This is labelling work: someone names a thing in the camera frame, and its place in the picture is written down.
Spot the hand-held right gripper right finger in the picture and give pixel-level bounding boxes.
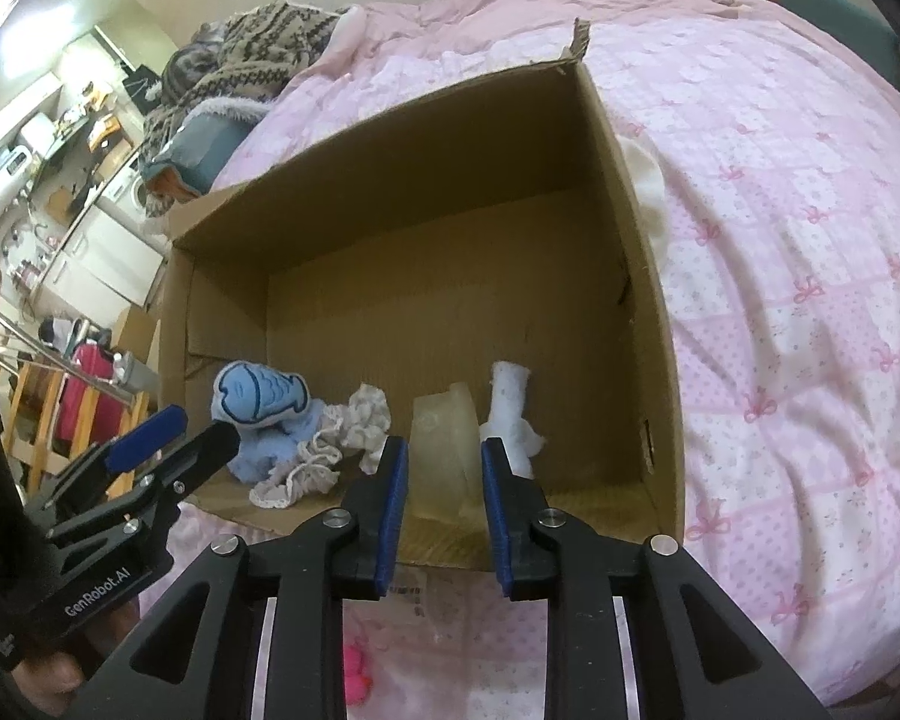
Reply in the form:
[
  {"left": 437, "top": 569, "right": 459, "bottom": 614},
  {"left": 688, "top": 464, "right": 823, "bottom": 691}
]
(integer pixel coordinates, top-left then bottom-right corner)
[{"left": 481, "top": 435, "right": 833, "bottom": 720}]

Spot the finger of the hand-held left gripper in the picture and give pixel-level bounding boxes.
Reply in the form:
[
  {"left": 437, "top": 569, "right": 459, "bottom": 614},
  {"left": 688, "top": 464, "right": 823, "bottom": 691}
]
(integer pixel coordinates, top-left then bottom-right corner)
[
  {"left": 45, "top": 405, "right": 190, "bottom": 511},
  {"left": 45, "top": 420, "right": 241, "bottom": 541}
]

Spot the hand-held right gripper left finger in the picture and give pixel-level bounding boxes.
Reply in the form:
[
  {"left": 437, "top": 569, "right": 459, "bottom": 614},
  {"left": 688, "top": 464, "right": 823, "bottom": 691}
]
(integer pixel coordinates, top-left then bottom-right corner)
[{"left": 60, "top": 435, "right": 410, "bottom": 720}]

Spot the light blue fuzzy cloth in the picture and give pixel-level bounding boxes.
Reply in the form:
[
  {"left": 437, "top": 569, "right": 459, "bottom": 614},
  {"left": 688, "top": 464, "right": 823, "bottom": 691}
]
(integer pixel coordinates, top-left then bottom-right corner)
[{"left": 229, "top": 401, "right": 346, "bottom": 485}]

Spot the blue fish plush toy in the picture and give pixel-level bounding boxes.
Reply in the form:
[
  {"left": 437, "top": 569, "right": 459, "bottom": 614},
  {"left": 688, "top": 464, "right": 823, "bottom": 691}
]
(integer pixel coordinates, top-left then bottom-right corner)
[{"left": 210, "top": 361, "right": 314, "bottom": 430}]

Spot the translucent beige soft piece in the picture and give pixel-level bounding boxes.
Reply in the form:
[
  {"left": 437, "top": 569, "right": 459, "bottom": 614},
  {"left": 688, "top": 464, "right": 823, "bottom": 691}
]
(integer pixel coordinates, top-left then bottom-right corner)
[{"left": 409, "top": 382, "right": 488, "bottom": 522}]

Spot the white lace cloth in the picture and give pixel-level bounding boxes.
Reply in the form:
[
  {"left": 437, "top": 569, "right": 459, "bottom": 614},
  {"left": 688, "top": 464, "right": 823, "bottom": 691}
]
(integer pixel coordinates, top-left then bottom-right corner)
[{"left": 249, "top": 382, "right": 395, "bottom": 512}]

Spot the white knotted cloth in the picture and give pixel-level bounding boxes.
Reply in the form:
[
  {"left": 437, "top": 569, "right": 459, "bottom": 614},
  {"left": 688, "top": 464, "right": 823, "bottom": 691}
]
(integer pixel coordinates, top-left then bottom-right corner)
[{"left": 478, "top": 361, "right": 541, "bottom": 479}]

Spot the brown cardboard box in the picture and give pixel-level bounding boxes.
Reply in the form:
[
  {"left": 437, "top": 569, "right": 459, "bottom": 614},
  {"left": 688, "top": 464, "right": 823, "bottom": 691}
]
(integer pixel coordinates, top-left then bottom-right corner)
[{"left": 154, "top": 19, "right": 687, "bottom": 575}]

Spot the pink soft toy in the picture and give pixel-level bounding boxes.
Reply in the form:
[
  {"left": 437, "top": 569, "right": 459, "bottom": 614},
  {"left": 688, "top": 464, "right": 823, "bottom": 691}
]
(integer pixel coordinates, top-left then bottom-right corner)
[{"left": 343, "top": 641, "right": 376, "bottom": 706}]

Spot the person's left hand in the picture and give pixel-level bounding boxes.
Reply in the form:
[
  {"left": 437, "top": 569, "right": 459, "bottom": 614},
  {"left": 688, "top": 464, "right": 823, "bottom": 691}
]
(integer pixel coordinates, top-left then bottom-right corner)
[{"left": 11, "top": 604, "right": 140, "bottom": 698}]

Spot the grey bin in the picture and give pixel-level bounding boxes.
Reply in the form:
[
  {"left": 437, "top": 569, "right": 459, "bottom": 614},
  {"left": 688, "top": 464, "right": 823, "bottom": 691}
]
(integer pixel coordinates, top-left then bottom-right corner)
[{"left": 116, "top": 352, "right": 158, "bottom": 398}]

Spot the red suitcase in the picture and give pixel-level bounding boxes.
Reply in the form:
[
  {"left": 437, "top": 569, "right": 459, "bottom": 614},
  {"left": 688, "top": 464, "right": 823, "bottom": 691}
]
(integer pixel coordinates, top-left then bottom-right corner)
[{"left": 52, "top": 345, "right": 117, "bottom": 443}]

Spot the metal drying rack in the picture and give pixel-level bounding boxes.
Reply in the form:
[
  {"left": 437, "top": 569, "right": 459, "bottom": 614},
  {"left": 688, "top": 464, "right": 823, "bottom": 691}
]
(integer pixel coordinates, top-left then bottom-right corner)
[{"left": 0, "top": 307, "right": 132, "bottom": 398}]

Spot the white kitchen cabinet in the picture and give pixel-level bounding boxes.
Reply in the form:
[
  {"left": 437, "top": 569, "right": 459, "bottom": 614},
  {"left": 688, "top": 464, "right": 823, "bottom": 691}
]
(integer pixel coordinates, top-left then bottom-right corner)
[{"left": 41, "top": 202, "right": 166, "bottom": 316}]

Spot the white washing machine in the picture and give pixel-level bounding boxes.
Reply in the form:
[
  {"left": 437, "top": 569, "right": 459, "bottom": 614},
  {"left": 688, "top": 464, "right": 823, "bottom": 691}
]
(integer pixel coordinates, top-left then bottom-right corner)
[{"left": 109, "top": 165, "right": 166, "bottom": 218}]

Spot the black hanging garment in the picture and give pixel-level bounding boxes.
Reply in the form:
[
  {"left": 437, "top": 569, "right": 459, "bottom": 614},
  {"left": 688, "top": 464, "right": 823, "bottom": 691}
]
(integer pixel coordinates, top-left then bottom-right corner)
[{"left": 124, "top": 64, "right": 162, "bottom": 102}]

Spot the grey tabby cat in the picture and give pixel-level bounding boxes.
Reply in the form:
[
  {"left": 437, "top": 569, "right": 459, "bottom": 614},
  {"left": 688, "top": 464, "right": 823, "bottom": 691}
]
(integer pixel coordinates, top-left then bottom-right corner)
[{"left": 161, "top": 21, "right": 230, "bottom": 102}]

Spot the patterned knit blanket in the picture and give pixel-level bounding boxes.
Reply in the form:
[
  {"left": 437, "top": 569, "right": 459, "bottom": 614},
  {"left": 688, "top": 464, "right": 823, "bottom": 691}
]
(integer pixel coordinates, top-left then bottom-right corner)
[{"left": 141, "top": 1, "right": 353, "bottom": 218}]

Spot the yellow wooden frame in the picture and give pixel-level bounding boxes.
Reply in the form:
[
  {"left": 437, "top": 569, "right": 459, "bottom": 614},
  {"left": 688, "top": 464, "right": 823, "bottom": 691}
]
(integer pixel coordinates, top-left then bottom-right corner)
[{"left": 4, "top": 360, "right": 151, "bottom": 488}]

